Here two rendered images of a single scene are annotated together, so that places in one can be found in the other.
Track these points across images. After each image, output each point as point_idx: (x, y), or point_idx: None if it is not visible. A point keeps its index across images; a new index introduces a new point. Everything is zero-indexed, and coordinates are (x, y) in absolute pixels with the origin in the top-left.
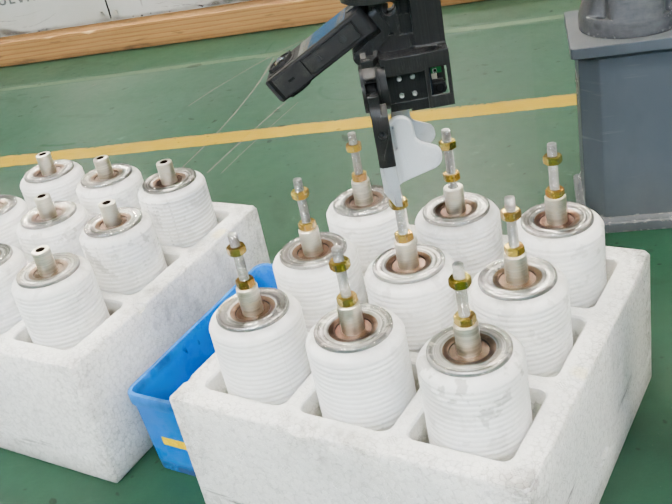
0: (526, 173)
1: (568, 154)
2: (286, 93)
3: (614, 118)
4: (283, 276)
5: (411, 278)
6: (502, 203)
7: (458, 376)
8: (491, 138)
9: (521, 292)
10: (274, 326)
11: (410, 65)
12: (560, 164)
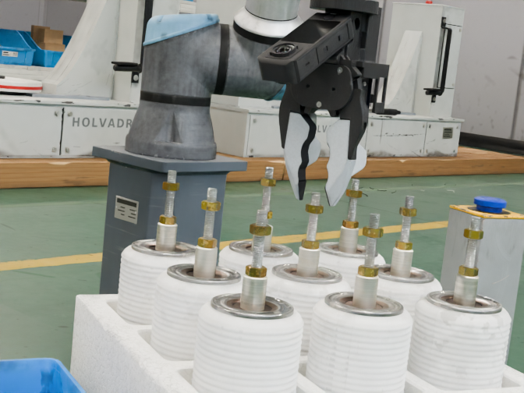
0: (19, 319)
1: (37, 304)
2: (302, 76)
3: (180, 232)
4: (208, 293)
5: (335, 278)
6: (33, 340)
7: (492, 313)
8: None
9: (423, 277)
10: (296, 313)
11: (373, 72)
12: (42, 310)
